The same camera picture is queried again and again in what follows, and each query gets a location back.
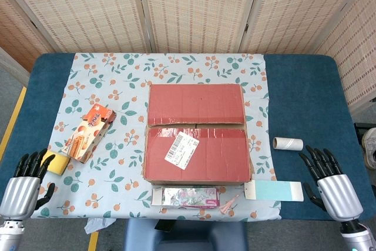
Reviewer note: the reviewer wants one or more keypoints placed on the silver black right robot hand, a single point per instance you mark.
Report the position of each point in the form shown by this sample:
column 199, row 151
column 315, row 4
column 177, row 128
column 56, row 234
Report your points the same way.
column 339, row 195

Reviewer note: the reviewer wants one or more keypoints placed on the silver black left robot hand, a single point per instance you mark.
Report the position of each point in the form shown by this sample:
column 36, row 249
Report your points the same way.
column 20, row 195

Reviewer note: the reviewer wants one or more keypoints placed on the red cardboard box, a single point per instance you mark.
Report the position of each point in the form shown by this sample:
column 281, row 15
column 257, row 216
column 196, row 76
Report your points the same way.
column 205, row 104

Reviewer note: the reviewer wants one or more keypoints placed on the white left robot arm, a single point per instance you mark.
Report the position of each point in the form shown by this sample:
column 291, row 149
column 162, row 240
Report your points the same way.
column 10, row 234

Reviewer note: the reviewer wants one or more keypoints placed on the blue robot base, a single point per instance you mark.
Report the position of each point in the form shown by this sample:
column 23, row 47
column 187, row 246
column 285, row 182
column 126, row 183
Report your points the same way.
column 185, row 237

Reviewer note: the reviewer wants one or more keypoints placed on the orange biscuit box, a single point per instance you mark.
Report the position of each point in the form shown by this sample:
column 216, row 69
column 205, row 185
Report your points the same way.
column 88, row 133

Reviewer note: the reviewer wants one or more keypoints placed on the yellow sponge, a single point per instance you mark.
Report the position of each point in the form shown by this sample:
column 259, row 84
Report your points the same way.
column 57, row 164

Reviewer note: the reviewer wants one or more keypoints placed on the white shoe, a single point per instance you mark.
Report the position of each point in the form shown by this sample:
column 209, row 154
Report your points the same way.
column 370, row 151

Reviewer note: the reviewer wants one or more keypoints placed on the light blue flat carton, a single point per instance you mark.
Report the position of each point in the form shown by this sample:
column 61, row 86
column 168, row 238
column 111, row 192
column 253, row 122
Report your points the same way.
column 273, row 190

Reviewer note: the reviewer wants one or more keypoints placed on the black floor object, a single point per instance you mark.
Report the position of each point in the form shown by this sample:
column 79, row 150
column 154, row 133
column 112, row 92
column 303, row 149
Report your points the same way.
column 359, row 130

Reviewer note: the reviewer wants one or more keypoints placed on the cardboard paper tube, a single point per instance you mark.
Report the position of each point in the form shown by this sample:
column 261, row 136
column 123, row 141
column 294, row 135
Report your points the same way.
column 289, row 143

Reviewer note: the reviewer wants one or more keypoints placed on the crumpled white tissue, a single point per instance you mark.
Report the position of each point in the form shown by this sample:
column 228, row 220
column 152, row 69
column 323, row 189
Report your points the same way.
column 97, row 224

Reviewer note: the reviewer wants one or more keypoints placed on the silver pink floral carton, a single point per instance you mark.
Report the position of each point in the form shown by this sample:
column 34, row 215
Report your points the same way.
column 188, row 196

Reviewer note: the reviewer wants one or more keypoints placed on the floral print tablecloth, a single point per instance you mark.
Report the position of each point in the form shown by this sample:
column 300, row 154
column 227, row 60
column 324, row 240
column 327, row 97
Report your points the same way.
column 117, row 74

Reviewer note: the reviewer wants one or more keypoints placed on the woven folding screen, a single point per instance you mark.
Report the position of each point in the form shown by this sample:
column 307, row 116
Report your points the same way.
column 191, row 7

